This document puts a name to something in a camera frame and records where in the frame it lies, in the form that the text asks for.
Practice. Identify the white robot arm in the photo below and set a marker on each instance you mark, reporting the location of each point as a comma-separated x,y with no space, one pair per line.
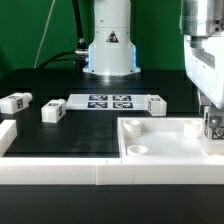
112,54

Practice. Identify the white square tabletop part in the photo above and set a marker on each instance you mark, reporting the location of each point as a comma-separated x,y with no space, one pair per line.
163,137

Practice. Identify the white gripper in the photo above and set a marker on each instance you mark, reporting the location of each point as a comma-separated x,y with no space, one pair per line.
205,68

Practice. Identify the white U-shaped obstacle fence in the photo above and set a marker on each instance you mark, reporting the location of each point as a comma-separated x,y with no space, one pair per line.
105,171

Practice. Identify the marker sheet with tags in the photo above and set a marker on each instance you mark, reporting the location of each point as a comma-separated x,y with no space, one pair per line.
106,102

